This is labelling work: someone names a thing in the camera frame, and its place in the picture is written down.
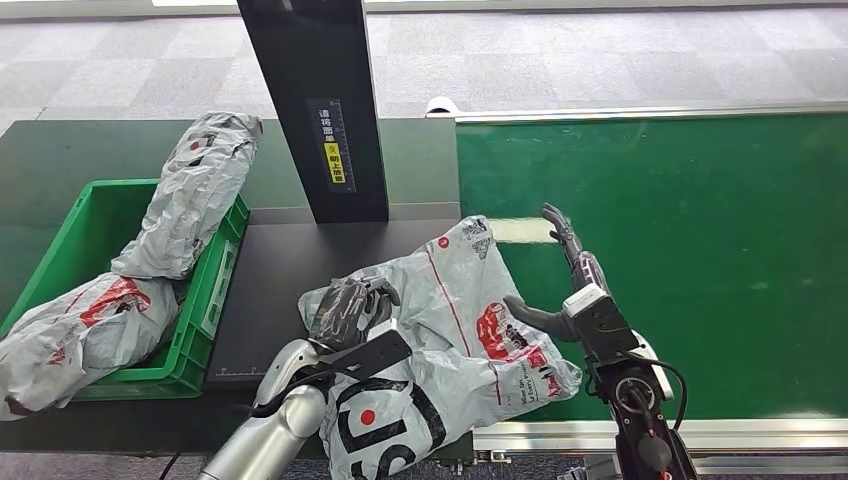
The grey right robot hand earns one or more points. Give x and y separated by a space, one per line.
546 321

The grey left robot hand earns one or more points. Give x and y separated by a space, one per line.
344 311

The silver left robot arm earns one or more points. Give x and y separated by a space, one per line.
272 437

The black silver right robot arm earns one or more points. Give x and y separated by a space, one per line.
642 411

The green conveyor belt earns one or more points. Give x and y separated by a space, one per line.
729 199

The black scanner platform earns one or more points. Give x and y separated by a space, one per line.
285 265

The black yellow column label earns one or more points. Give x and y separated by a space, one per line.
334 166

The long crumpled grey mailer bag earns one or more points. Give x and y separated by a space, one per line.
192 192

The black scanner column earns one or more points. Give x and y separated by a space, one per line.
298 66

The green plastic crate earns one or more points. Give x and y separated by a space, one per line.
99 212

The grey mailer bag, red print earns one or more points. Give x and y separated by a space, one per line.
79 344

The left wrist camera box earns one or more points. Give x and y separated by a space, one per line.
378 354

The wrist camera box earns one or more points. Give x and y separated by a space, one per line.
603 324
378 354

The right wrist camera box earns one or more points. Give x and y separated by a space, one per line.
603 324

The small metal mounting bracket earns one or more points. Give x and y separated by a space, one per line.
491 456

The aluminium conveyor side rail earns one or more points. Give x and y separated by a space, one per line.
762 434
662 112

